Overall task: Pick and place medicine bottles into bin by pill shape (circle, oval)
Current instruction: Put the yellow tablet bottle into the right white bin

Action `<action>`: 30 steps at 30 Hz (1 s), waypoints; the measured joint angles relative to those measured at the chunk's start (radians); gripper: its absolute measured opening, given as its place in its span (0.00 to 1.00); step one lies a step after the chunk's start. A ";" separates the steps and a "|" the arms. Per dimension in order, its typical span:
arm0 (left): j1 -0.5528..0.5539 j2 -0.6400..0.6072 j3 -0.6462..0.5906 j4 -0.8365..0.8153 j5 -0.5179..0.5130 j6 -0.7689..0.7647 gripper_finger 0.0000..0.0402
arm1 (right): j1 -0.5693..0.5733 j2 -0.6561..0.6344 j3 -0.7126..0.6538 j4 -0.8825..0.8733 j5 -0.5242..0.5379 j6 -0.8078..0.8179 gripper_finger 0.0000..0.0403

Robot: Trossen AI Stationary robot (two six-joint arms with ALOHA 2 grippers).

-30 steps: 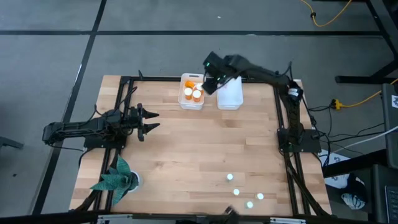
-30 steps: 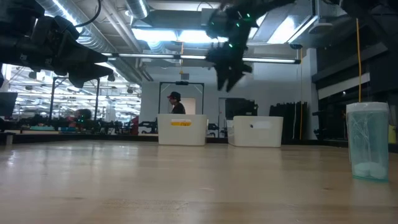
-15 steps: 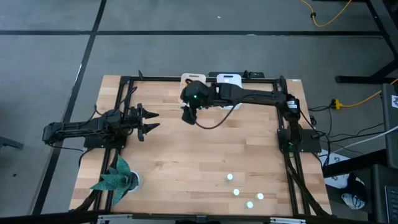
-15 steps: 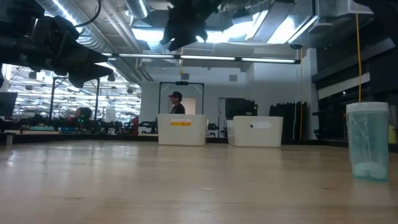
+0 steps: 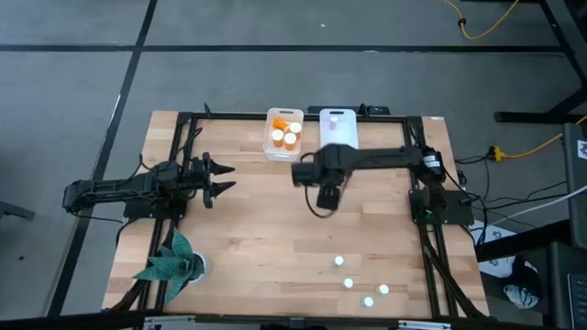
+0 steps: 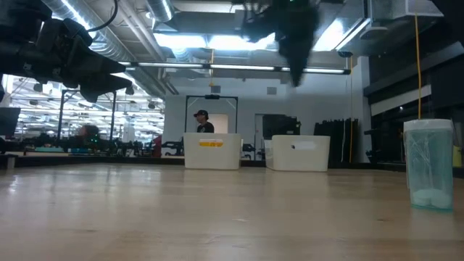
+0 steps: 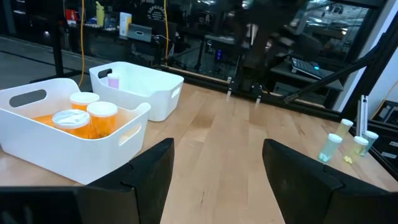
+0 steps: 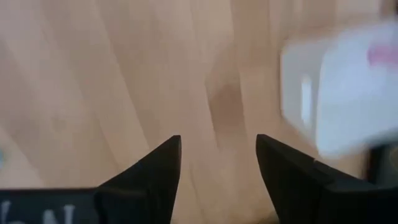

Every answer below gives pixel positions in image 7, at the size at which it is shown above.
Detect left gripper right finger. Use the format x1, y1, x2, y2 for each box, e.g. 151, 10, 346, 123
262, 138, 398, 224

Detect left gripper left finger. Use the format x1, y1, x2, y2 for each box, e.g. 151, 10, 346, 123
77, 138, 175, 224

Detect large orange pill bottle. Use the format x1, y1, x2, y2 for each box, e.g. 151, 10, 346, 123
51, 109, 91, 140
86, 101, 119, 139
69, 91, 101, 112

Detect small pink pill bottle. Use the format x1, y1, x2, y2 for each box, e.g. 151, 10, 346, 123
107, 73, 121, 90

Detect white plastic bin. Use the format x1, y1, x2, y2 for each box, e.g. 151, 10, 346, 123
89, 61, 185, 123
0, 77, 152, 186

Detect black computer case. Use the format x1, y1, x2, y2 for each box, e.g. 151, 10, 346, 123
371, 99, 398, 125

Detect black keyboard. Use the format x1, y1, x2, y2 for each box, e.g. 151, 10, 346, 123
290, 57, 324, 80

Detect grey storage box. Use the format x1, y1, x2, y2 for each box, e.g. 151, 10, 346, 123
126, 23, 153, 43

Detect white cardboard box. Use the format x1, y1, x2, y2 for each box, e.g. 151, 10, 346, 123
119, 11, 132, 37

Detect round logo sign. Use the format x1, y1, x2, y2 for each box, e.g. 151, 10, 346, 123
146, 4, 167, 22

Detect yellow spray bottle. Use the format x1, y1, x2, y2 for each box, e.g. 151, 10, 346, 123
95, 1, 106, 27

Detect red box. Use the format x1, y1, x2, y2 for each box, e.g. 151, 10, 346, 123
65, 8, 78, 22

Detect silver aluminium post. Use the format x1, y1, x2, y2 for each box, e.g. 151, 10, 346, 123
356, 95, 369, 138

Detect yellow hanging cable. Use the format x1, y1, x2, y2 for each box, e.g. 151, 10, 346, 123
163, 0, 170, 65
78, 0, 86, 87

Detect black desk leg frame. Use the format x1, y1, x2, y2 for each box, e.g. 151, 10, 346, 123
30, 0, 82, 84

